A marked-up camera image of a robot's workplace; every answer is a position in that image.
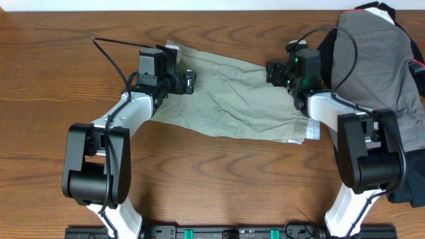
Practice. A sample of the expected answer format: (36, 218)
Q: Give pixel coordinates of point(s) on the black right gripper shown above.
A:
(273, 73)

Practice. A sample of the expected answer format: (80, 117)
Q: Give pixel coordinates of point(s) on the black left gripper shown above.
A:
(180, 88)

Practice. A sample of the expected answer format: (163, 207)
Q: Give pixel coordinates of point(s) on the khaki green shorts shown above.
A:
(233, 99)

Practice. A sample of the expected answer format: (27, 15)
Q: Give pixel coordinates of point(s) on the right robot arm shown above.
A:
(368, 150)

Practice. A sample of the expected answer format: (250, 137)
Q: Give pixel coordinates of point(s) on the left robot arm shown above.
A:
(97, 164)

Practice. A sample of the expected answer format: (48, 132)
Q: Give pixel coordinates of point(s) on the grey shorts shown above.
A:
(370, 69)

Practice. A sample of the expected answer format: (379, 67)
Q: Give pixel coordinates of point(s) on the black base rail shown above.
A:
(292, 231)

